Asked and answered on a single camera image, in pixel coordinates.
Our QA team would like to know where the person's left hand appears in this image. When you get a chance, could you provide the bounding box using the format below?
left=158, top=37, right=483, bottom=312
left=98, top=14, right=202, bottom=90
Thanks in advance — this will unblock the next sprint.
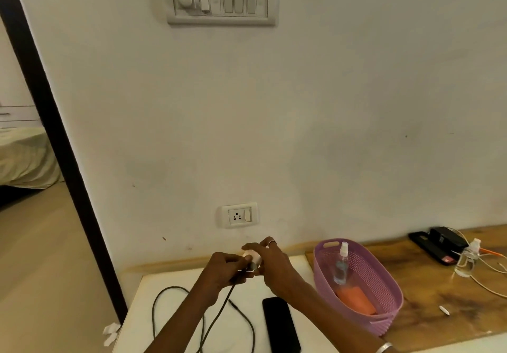
left=196, top=252, right=256, bottom=298

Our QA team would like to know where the person's right hand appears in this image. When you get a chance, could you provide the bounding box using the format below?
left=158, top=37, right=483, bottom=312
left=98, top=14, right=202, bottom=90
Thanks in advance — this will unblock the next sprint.
left=241, top=236, right=306, bottom=298

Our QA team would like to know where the white charger adapter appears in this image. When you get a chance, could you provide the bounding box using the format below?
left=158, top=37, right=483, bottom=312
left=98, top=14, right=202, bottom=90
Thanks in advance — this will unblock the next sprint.
left=242, top=249, right=263, bottom=276

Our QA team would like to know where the grey charging cable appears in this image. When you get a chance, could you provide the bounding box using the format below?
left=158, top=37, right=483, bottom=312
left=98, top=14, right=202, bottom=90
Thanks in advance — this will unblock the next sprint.
left=152, top=263, right=256, bottom=353

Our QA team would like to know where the black smartphone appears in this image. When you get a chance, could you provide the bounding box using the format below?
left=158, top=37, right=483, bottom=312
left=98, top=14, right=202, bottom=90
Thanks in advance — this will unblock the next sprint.
left=262, top=296, right=302, bottom=353

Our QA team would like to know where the clear spray bottle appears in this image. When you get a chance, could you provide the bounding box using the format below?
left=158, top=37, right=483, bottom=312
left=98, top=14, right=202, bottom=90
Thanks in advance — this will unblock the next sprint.
left=332, top=241, right=350, bottom=285

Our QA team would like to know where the orange cleaning cloth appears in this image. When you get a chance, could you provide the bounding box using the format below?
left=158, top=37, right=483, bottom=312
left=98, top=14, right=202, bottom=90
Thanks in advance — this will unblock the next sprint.
left=335, top=285, right=377, bottom=316

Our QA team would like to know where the person's left forearm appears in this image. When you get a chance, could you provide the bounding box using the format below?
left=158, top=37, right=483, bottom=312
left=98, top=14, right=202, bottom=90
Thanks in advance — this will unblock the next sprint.
left=143, top=284, right=219, bottom=353

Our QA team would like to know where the person's right forearm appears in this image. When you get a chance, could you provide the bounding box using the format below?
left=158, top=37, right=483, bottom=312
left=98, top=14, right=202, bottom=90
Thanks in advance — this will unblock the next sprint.
left=281, top=282, right=391, bottom=353

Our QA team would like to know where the purple plastic basket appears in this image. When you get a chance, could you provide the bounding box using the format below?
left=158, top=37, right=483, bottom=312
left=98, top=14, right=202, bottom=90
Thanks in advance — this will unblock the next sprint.
left=313, top=238, right=404, bottom=338

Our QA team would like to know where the white paper scrap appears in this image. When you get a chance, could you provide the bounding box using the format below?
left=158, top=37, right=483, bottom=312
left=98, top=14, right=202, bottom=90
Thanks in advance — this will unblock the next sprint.
left=102, top=322, right=121, bottom=347

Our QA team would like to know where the brown wooden board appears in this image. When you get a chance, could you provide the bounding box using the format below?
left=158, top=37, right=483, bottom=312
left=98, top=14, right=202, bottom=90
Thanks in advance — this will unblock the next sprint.
left=304, top=224, right=507, bottom=353

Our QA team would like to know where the black power adapter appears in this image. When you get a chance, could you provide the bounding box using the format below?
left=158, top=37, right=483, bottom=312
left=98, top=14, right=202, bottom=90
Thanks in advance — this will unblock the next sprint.
left=429, top=226, right=470, bottom=253

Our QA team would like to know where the bed with beige sheet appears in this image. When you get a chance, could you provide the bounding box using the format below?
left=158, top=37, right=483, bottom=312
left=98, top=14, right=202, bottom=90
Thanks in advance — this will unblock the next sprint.
left=0, top=126, right=65, bottom=191

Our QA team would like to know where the white drawer unit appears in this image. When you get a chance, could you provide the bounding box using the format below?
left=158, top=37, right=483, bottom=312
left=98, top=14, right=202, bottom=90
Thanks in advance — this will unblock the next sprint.
left=0, top=105, right=42, bottom=129

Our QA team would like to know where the white wall socket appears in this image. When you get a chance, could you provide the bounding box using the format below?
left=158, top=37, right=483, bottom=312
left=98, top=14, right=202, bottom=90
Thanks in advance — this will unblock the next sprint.
left=221, top=202, right=259, bottom=229

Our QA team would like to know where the white cable bundle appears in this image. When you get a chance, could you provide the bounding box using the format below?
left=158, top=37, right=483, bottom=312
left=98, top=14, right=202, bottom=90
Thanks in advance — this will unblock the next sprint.
left=454, top=238, right=482, bottom=279

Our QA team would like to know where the dark door frame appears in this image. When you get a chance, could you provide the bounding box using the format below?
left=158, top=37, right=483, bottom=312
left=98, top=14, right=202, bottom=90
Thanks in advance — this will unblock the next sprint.
left=0, top=0, right=129, bottom=323

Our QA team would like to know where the white switch panel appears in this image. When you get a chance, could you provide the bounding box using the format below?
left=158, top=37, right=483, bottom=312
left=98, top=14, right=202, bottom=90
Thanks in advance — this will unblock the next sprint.
left=166, top=0, right=279, bottom=26

